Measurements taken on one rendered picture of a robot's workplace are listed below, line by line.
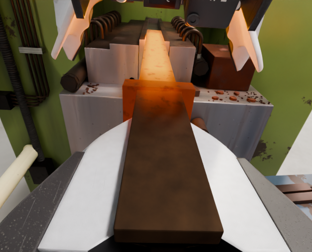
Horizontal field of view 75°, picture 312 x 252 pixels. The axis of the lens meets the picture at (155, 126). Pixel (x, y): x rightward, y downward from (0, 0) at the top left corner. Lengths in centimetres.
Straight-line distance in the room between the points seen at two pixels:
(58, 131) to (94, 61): 34
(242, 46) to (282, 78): 47
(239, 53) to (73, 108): 29
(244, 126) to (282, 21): 29
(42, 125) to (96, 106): 35
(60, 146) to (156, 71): 59
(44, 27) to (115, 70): 23
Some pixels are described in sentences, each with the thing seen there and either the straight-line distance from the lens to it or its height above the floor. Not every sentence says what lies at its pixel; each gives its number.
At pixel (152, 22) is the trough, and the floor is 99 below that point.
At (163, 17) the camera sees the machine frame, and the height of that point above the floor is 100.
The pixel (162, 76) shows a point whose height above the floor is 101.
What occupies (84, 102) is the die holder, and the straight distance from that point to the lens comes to 38.
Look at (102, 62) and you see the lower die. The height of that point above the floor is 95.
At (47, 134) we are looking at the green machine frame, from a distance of 72.
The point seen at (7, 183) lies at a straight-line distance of 66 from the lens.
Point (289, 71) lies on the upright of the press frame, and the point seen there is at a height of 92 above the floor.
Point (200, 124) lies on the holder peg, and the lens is 36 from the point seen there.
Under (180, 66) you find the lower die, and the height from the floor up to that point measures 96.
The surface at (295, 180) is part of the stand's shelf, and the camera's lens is 57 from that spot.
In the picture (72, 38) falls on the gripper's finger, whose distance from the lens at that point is 18.
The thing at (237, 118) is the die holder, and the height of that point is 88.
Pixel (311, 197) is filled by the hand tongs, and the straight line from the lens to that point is 53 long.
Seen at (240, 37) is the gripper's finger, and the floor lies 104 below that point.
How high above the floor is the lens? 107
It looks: 33 degrees down
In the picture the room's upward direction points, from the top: 5 degrees clockwise
